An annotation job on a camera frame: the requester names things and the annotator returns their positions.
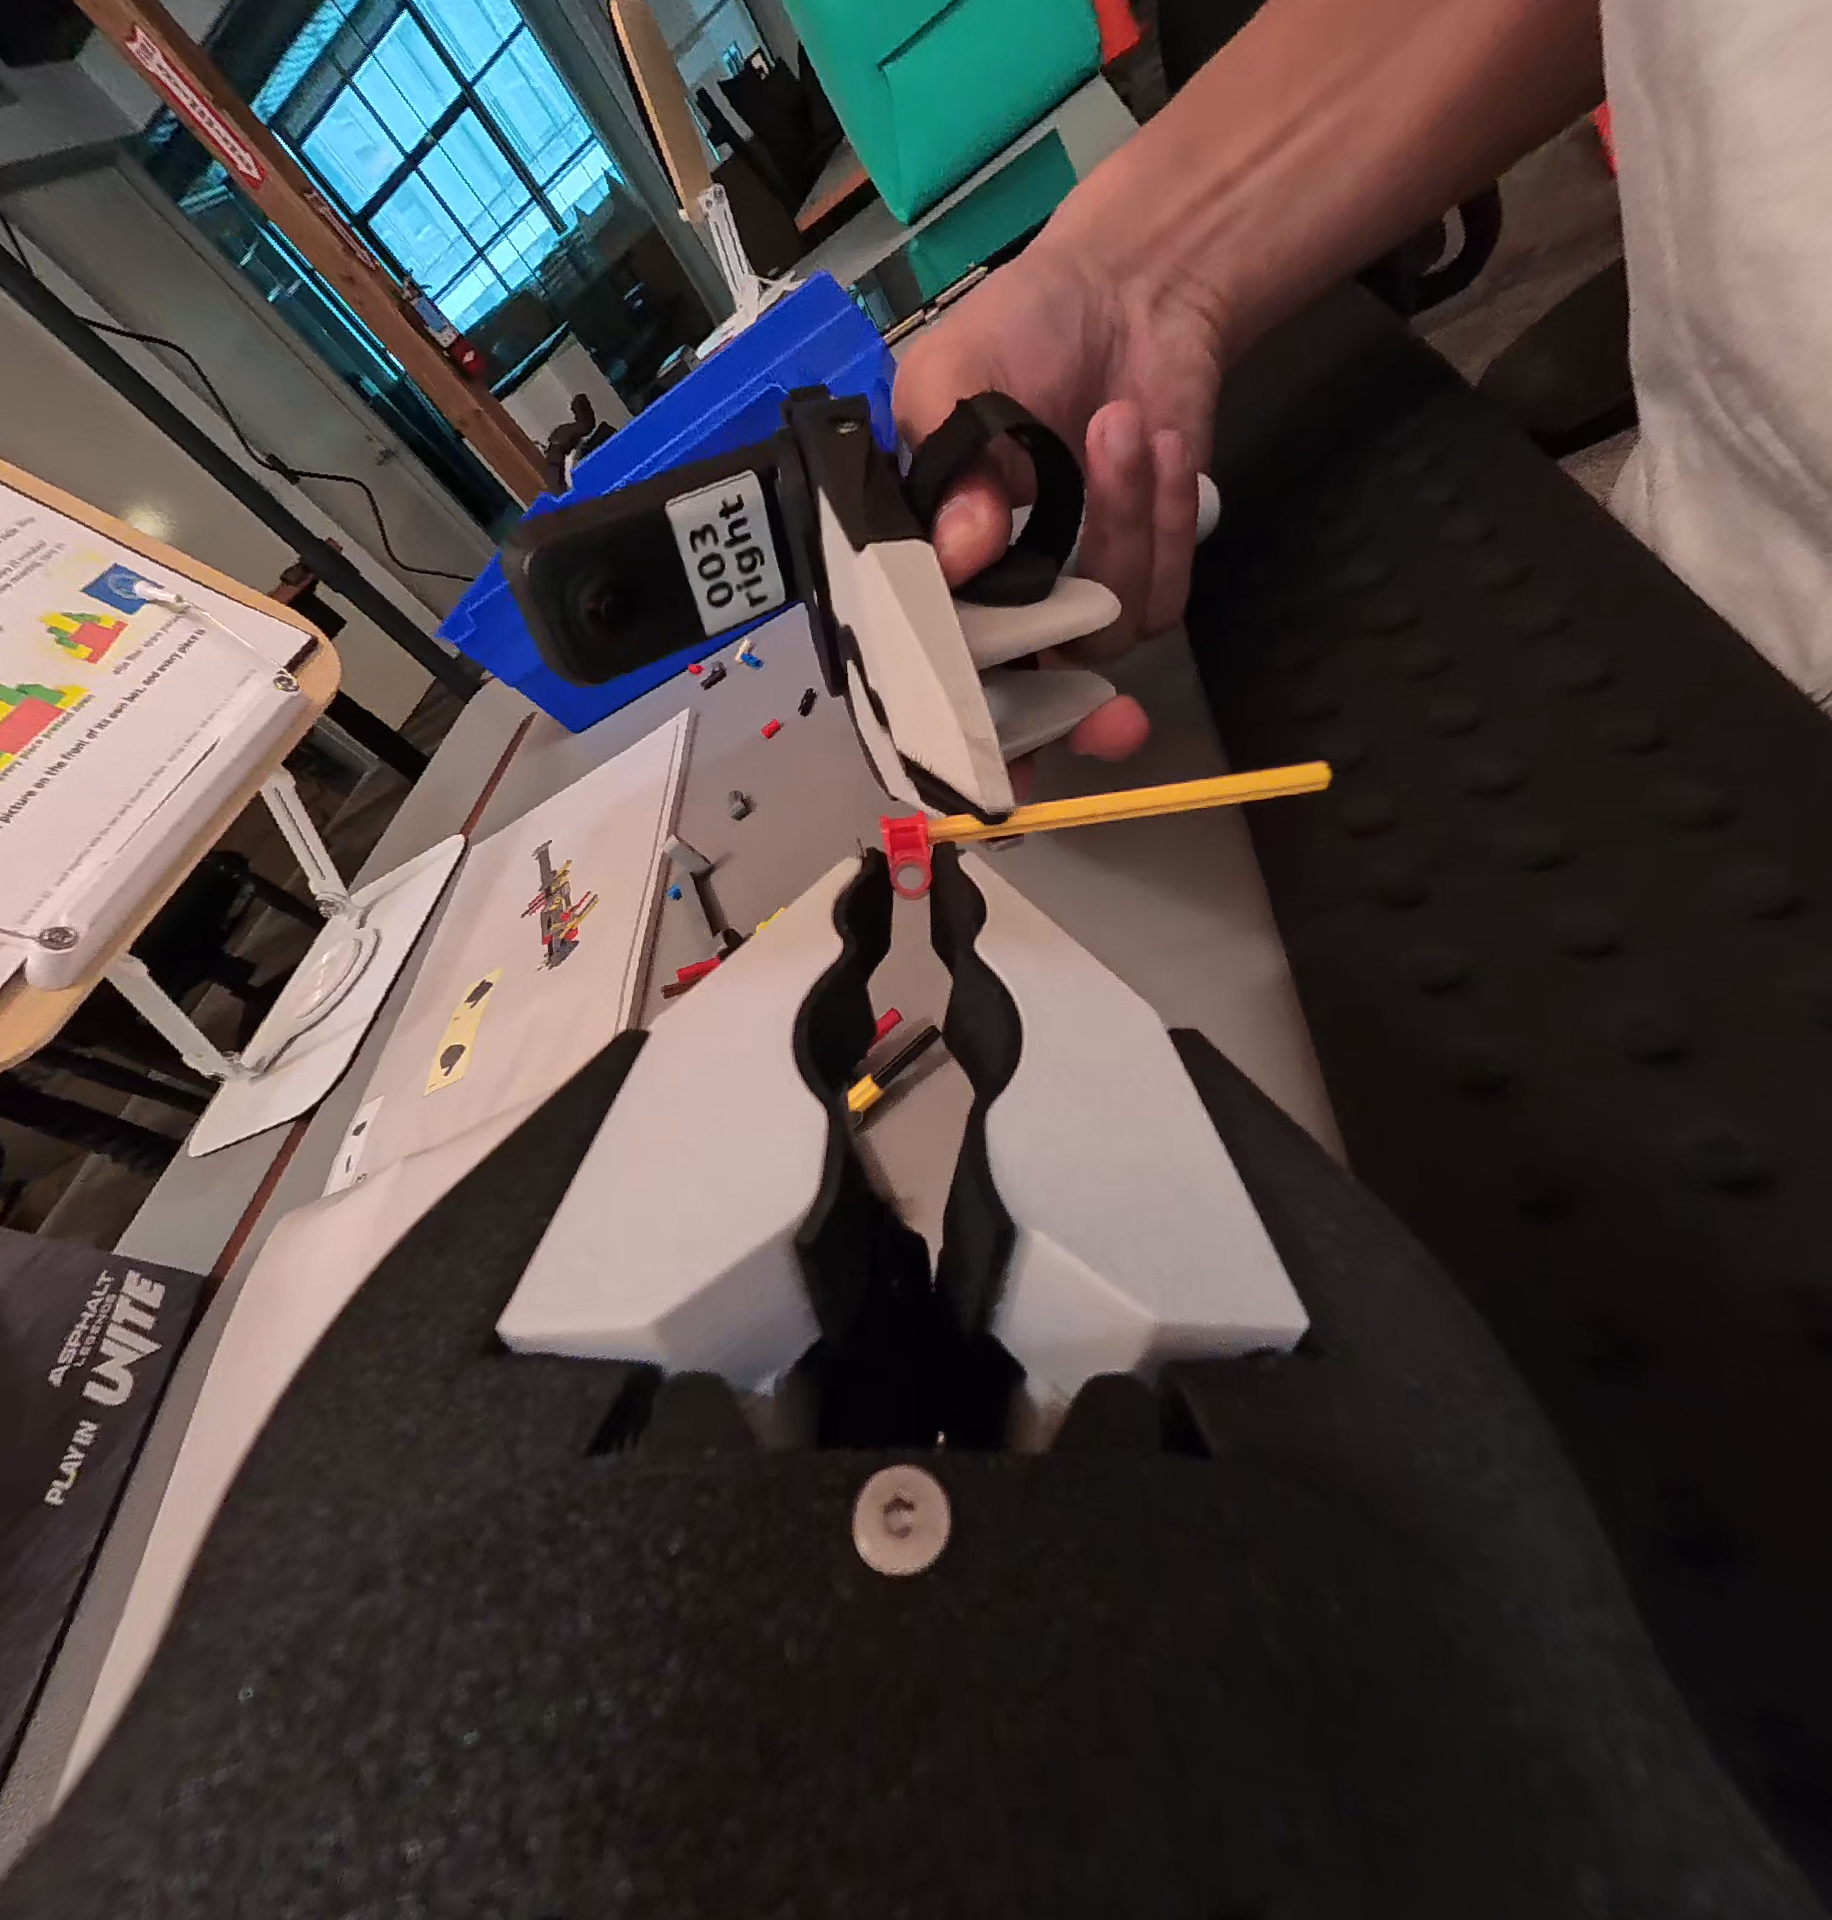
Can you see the grey lego beam assembly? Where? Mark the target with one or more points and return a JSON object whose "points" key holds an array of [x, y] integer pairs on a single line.
{"points": [[700, 901]]}

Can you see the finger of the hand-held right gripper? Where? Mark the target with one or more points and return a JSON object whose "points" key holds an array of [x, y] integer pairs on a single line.
{"points": [[879, 742], [924, 661]]}

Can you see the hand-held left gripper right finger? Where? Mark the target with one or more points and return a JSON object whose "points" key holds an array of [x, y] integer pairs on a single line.
{"points": [[1141, 1185]]}

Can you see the person's right forearm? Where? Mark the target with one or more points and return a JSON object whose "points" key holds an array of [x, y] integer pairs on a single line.
{"points": [[1380, 135]]}

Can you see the blue storage bin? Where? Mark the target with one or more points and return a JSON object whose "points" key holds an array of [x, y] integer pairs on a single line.
{"points": [[675, 436]]}

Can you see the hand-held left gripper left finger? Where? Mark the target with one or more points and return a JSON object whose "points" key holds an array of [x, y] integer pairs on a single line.
{"points": [[660, 1185]]}

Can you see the white desk stand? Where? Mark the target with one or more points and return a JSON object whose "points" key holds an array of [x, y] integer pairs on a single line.
{"points": [[301, 841]]}

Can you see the person's right hand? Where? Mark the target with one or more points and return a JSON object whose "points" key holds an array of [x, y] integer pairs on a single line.
{"points": [[1141, 375]]}

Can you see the red lego bush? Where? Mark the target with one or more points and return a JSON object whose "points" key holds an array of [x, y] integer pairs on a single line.
{"points": [[909, 847]]}

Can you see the wooden post red sign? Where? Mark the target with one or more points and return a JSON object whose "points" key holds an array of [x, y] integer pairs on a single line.
{"points": [[316, 240]]}

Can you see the lego instruction booklet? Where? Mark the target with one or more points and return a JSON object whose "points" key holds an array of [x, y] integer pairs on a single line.
{"points": [[556, 930]]}

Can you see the long yellow lego axle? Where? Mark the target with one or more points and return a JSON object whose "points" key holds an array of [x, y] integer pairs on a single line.
{"points": [[1155, 801]]}

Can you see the lego set box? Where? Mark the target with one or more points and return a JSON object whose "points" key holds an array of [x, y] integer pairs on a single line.
{"points": [[45, 1425]]}

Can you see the black perforated panel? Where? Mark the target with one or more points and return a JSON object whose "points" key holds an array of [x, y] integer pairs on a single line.
{"points": [[1531, 901]]}

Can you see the pile of small lego pins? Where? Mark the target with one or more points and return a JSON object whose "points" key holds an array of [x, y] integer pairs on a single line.
{"points": [[766, 730]]}

